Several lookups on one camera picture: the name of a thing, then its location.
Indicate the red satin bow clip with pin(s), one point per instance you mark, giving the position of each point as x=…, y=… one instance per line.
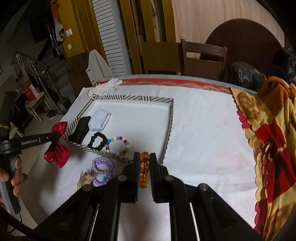
x=58, y=152

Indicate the floral orange yellow blanket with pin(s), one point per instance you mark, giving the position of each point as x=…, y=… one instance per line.
x=268, y=120

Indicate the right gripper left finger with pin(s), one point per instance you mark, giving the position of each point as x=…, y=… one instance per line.
x=132, y=172

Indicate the white table cloth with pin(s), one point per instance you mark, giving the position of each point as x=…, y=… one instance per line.
x=207, y=145

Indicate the red patterned table runner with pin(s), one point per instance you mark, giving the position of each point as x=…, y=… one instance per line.
x=177, y=83

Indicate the leopard print bow clip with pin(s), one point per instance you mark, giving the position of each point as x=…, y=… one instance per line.
x=84, y=179

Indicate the wooden chair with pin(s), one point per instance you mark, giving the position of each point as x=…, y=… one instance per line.
x=185, y=58

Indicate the metal stair railing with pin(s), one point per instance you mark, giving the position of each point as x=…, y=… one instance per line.
x=40, y=72

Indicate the black plastic bag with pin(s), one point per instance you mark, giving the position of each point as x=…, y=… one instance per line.
x=244, y=75

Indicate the white fluffy scrunchie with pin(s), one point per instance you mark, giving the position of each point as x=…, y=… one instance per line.
x=99, y=120

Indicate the black scrunchie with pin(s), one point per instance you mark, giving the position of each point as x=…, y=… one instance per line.
x=98, y=141

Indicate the dark round headboard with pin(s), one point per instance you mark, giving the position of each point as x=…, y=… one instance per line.
x=246, y=41

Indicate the white louvered door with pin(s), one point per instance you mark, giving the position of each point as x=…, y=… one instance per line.
x=112, y=35

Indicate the black white striped tray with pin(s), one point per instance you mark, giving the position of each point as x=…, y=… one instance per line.
x=137, y=124

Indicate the white cotton glove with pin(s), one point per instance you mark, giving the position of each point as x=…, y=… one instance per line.
x=111, y=85

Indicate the person's left hand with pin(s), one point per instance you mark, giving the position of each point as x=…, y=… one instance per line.
x=18, y=179

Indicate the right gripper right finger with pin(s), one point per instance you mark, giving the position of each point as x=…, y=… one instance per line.
x=159, y=185

